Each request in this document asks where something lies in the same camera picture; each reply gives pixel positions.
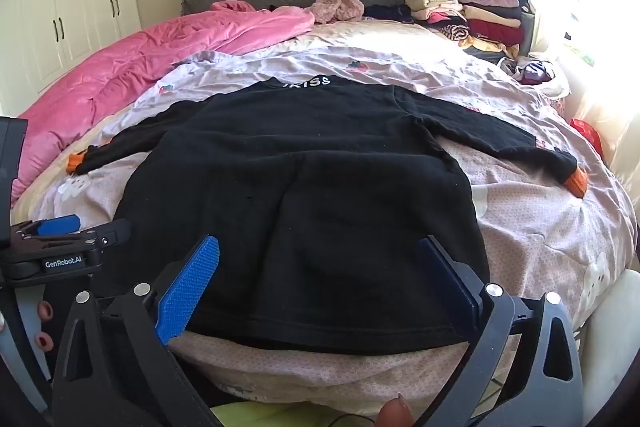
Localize black cable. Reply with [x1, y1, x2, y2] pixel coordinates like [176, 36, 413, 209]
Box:
[327, 413, 381, 427]

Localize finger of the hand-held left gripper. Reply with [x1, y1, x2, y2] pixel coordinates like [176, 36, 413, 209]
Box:
[10, 214, 82, 239]
[0, 219, 132, 283]

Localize pink quilt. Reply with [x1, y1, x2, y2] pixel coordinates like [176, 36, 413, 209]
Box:
[10, 1, 316, 202]

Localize white bed frame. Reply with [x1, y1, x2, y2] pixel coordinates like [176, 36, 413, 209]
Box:
[575, 269, 640, 427]

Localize red bag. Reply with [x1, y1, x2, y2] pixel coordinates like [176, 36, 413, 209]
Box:
[570, 118, 605, 160]

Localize stack of folded clothes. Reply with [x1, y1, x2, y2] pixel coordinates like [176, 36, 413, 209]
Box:
[404, 0, 533, 58]

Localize cream curtain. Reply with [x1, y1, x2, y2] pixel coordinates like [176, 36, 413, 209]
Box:
[515, 0, 640, 168]

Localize purple and white clothes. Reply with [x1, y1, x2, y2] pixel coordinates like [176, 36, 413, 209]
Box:
[500, 56, 571, 98]

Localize pink fuzzy garment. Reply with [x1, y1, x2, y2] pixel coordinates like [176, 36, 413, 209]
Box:
[311, 0, 366, 24]

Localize dark garment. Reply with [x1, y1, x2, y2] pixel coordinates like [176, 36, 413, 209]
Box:
[364, 3, 416, 24]

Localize green clothing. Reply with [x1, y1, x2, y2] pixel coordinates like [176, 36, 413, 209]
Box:
[209, 401, 383, 427]

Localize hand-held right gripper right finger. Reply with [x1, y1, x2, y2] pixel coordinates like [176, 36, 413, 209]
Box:
[415, 234, 586, 427]

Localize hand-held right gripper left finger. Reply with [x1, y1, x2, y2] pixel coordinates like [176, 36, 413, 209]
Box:
[51, 235, 221, 427]

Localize person's left hand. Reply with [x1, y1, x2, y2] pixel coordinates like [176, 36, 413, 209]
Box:
[33, 299, 56, 354]

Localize black sweater with orange cuffs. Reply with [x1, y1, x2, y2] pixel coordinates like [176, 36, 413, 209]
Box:
[67, 76, 588, 355]

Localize pink patterned bed sheet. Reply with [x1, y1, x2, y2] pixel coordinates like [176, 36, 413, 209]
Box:
[12, 19, 638, 418]

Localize person's right hand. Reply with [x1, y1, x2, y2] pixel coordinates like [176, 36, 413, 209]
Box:
[376, 394, 414, 427]

